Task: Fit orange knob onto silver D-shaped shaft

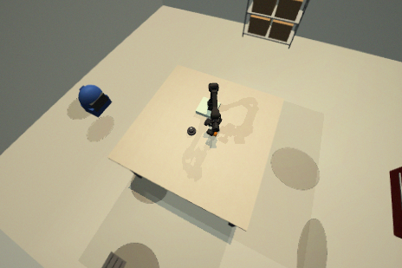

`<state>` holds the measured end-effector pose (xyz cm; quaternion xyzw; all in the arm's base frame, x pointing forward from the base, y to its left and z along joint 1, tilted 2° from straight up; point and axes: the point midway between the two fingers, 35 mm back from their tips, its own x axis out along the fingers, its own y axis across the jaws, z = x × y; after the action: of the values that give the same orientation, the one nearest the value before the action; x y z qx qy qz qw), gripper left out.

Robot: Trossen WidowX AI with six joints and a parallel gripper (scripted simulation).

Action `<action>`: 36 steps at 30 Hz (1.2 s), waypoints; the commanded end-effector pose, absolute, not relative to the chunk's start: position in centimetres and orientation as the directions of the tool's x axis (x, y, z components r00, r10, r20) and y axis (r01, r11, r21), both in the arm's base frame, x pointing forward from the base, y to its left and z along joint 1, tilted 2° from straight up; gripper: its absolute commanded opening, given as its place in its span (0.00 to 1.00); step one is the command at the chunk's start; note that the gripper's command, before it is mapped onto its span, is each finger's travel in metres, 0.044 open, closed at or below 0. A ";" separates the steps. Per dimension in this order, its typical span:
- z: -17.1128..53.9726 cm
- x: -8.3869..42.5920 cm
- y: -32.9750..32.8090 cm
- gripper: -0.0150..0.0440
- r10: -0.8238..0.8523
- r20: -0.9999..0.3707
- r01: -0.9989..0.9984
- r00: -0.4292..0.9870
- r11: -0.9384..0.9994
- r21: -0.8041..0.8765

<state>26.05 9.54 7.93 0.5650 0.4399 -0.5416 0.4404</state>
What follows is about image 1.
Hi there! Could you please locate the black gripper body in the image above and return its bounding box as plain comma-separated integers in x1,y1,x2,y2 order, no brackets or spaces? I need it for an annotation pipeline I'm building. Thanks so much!
206,128,215,136

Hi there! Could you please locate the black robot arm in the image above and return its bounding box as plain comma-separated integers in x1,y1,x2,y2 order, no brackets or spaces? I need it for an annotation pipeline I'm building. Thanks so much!
204,82,221,133

